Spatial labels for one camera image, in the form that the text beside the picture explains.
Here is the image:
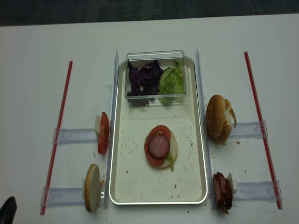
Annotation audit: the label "clear rail of tray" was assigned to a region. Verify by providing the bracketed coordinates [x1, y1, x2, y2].
[102, 50, 119, 210]
[195, 46, 216, 209]

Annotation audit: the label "lettuce piece under tomato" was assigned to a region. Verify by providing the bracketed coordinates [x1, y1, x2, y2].
[166, 153, 174, 172]

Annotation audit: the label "sesame burger buns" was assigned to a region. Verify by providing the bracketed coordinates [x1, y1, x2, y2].
[206, 95, 237, 144]

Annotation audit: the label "tomato slice on tray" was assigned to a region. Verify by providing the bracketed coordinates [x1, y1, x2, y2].
[144, 125, 171, 167]

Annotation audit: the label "clear rail left of tray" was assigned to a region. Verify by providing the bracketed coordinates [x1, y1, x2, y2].
[102, 50, 119, 210]

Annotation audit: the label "left red strip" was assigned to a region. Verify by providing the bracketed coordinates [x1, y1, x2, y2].
[40, 61, 73, 216]

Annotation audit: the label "upright bun slice left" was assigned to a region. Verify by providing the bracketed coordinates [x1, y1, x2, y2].
[84, 164, 100, 213]

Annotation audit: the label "white metal tray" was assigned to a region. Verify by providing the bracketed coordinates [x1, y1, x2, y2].
[109, 58, 207, 205]

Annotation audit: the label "right red strip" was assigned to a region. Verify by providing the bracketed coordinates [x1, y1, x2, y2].
[244, 51, 283, 210]

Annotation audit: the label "upright tomato slices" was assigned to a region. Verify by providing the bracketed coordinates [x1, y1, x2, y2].
[98, 112, 110, 155]

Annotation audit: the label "round sausage slice on tray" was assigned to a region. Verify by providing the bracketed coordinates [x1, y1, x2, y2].
[149, 135, 170, 159]

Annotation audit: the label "clear plastic container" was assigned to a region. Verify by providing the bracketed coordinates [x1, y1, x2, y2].
[124, 50, 190, 107]

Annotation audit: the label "black object bottom left corner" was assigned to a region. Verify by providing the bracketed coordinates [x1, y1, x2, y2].
[0, 196, 17, 224]

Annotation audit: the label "red strip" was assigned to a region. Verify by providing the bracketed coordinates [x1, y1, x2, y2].
[244, 51, 283, 210]
[40, 61, 73, 216]

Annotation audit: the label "lower left clear holder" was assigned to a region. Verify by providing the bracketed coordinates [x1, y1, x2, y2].
[41, 187, 85, 207]

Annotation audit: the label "purple cabbage leaves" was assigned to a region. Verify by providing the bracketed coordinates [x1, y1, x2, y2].
[127, 60, 164, 97]

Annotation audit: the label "clear rail right of tray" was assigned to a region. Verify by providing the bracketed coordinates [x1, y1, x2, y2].
[195, 46, 216, 209]

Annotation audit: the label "white block behind tomato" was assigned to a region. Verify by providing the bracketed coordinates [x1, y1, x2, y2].
[94, 115, 101, 135]

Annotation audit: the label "sliced meat patties stack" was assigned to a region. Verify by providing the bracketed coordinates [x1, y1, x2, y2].
[213, 172, 233, 215]

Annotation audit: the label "clear holder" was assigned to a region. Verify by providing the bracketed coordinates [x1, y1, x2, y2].
[41, 187, 85, 207]
[233, 181, 283, 202]
[52, 128, 98, 145]
[229, 121, 268, 138]

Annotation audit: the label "green lettuce in container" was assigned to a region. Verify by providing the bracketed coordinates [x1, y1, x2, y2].
[159, 60, 185, 95]

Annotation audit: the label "bottom bun slice on tray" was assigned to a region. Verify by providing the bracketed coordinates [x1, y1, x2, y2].
[144, 131, 178, 169]

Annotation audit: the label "upper left clear holder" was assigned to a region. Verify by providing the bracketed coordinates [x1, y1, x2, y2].
[52, 128, 98, 145]

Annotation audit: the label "upper right clear holder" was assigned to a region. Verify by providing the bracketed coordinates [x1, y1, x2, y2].
[229, 121, 268, 138]

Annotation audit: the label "white block behind meat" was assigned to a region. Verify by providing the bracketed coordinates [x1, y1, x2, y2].
[227, 173, 238, 195]

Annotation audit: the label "lower right clear holder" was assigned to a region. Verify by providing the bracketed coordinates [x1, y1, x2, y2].
[233, 181, 283, 202]

